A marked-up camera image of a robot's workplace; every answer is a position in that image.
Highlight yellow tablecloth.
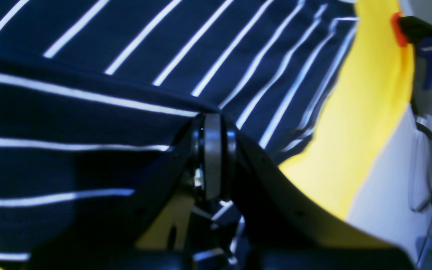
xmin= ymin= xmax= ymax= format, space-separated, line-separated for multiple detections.
xmin=0 ymin=0 xmax=413 ymax=259

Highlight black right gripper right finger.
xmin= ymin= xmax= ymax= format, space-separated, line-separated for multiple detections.
xmin=205 ymin=114 xmax=414 ymax=270

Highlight blue red table clamp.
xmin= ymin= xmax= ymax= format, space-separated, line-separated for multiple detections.
xmin=391 ymin=12 xmax=432 ymax=90

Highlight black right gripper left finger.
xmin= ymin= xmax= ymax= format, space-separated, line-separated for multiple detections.
xmin=25 ymin=115 xmax=204 ymax=270

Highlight navy white striped T-shirt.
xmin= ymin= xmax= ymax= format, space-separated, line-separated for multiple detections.
xmin=0 ymin=0 xmax=358 ymax=267

